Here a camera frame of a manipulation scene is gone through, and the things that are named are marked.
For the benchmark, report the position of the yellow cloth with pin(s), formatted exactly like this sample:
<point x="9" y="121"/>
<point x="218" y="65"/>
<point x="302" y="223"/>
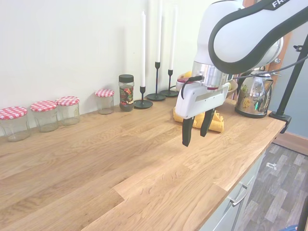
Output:
<point x="216" y="124"/>

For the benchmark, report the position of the white kitchen cabinet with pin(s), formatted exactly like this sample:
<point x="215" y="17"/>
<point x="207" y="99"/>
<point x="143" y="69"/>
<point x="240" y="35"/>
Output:
<point x="231" y="216"/>

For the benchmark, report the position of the glass jar red checked lid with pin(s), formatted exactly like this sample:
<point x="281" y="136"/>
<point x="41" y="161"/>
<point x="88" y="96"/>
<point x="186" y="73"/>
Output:
<point x="14" y="125"/>
<point x="105" y="103"/>
<point x="45" y="118"/>
<point x="68" y="113"/>

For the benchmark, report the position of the coffee jar black lid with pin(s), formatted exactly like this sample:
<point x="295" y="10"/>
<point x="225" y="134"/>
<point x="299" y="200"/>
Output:
<point x="126" y="93"/>

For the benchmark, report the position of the green apple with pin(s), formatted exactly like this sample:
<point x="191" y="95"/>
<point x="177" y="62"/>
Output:
<point x="231" y="85"/>

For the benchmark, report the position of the shiny steel kettle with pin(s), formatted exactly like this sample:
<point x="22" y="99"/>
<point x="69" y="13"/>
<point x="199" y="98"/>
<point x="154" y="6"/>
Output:
<point x="255" y="101"/>

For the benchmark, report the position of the tall black candle holder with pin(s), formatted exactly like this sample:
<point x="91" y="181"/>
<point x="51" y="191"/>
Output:
<point x="156" y="97"/>

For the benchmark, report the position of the small white plastic piece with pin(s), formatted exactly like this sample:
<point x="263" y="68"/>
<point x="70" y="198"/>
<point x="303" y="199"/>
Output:
<point x="270" y="166"/>

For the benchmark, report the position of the red apple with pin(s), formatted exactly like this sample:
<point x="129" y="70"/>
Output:
<point x="182" y="77"/>

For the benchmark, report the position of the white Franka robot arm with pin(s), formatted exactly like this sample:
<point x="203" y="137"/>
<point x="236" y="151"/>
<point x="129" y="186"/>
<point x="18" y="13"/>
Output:
<point x="207" y="36"/>

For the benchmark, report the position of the black Ulanzi clamp stand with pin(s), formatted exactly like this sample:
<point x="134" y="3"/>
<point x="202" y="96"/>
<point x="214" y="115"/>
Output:
<point x="281" y="117"/>

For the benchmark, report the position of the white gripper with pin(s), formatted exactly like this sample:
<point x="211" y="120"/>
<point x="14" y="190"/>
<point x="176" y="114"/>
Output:
<point x="192" y="103"/>

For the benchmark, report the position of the white taper candle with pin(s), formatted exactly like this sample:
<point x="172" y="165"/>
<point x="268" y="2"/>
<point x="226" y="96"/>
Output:
<point x="172" y="38"/>
<point x="158" y="31"/>
<point x="143" y="48"/>

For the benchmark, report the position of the yellow apple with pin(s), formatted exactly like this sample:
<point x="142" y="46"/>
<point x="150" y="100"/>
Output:
<point x="188" y="73"/>

